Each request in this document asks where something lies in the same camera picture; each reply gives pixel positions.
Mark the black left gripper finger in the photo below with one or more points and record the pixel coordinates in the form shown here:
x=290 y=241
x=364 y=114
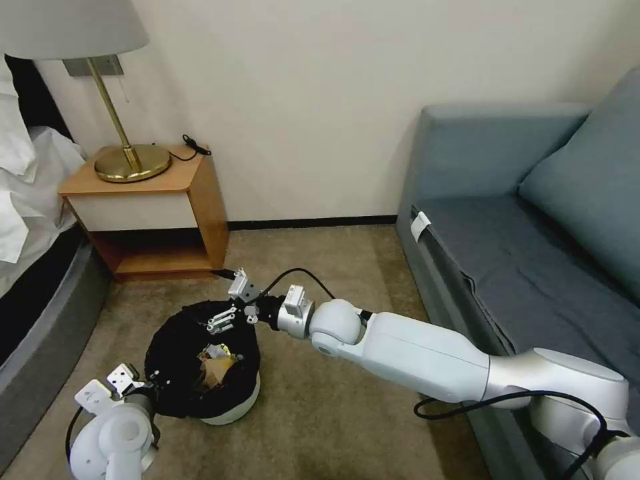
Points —
x=156 y=375

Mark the wooden nightstand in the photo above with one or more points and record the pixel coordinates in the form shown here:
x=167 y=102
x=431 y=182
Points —
x=135 y=205

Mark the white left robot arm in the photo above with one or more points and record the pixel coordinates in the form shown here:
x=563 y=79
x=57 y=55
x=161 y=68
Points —
x=117 y=435

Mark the white pillow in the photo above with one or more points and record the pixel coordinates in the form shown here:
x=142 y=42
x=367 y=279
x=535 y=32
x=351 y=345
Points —
x=12 y=125

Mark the grey bed base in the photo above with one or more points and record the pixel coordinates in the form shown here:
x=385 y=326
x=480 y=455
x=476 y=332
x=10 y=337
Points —
x=45 y=325

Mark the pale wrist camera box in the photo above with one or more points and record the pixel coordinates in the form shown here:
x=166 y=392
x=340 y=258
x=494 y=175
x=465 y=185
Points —
x=125 y=380
x=244 y=287

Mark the white round trash bin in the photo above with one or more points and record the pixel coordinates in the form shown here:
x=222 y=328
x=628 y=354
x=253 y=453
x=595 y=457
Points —
x=235 y=405

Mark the black bin liner bag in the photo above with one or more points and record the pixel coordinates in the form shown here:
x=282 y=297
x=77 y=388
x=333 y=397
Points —
x=170 y=345

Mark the grey wall switch plate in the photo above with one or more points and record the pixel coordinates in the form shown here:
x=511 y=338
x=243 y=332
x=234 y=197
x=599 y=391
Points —
x=107 y=66

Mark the white sofa tag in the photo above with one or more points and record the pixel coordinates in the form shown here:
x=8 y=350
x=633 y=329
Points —
x=421 y=225

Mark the crumpled brown paper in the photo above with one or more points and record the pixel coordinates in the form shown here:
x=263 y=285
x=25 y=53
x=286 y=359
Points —
x=217 y=371

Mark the grey-blue sofa cushion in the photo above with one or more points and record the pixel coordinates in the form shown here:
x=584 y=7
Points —
x=590 y=200

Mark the grey-blue sofa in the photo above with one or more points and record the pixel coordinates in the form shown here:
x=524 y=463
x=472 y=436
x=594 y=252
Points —
x=500 y=250

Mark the crumpled white wrapper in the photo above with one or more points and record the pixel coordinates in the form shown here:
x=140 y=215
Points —
x=216 y=350

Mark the black headboard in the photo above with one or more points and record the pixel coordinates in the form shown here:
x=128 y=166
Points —
x=42 y=100

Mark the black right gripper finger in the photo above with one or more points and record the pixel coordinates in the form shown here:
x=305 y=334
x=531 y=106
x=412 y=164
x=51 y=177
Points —
x=223 y=318
x=223 y=274

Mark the white bed sheet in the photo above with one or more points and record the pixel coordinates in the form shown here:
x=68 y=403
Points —
x=35 y=200

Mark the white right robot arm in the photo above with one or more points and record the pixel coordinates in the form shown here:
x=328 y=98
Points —
x=425 y=350

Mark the brass table lamp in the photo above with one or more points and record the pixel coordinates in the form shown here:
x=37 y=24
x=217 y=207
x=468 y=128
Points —
x=75 y=30

